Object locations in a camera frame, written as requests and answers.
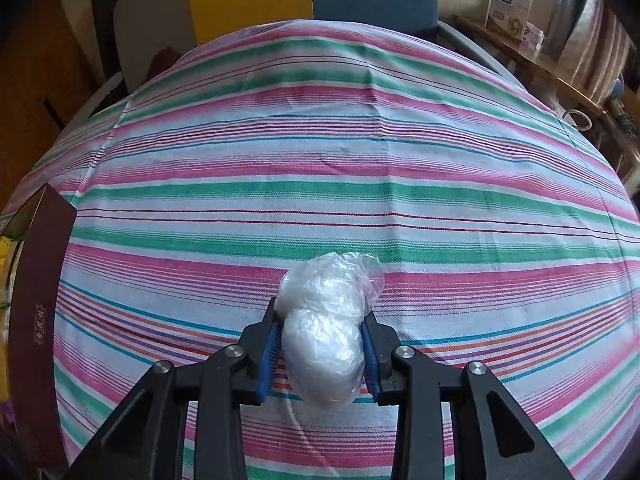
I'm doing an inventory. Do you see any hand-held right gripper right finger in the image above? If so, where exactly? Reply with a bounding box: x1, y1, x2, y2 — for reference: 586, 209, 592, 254
360, 310, 576, 480

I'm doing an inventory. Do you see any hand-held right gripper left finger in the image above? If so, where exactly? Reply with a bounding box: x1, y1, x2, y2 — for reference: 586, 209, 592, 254
62, 296, 283, 480

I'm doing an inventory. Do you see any white plastic bag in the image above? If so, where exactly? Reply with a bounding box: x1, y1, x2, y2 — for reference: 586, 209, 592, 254
276, 251, 386, 408

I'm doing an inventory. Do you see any gold tin box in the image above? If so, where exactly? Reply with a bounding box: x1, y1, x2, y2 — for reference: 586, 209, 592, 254
0, 182, 78, 471

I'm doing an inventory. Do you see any striped bed sheet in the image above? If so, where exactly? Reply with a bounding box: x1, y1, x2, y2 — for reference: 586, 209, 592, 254
0, 19, 640, 480

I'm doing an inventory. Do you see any brown crumpled cloth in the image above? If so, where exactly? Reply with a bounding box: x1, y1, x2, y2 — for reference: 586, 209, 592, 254
145, 46, 183, 83

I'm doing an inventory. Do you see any wooden side desk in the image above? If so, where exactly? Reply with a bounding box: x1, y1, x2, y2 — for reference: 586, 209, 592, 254
452, 14, 640, 171

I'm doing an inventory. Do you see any wooden wardrobe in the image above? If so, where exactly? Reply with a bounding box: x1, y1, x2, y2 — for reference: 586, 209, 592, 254
0, 0, 108, 211

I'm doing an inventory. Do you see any blue round object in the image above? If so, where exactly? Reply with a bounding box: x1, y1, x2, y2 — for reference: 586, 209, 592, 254
607, 72, 627, 103

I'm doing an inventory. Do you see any white printed carton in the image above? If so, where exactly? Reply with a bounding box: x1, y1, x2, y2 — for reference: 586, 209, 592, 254
484, 0, 535, 37

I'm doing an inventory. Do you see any patterned curtain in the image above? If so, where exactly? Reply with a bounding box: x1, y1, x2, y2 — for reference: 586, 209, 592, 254
547, 0, 631, 106

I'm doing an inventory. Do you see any white cable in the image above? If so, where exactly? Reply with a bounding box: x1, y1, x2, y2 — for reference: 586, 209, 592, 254
560, 107, 593, 131

